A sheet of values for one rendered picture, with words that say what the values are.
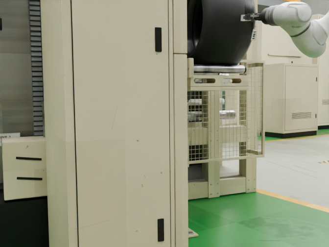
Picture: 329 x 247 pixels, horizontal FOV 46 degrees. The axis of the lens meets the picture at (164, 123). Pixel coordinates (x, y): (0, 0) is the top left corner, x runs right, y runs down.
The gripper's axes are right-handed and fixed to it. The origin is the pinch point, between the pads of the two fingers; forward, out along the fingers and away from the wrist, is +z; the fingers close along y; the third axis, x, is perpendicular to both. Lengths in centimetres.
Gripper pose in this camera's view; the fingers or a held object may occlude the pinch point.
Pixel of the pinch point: (246, 17)
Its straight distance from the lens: 203.8
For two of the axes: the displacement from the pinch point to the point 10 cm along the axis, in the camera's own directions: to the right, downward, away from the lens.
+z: -3.9, -2.0, 9.0
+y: -9.2, 0.4, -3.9
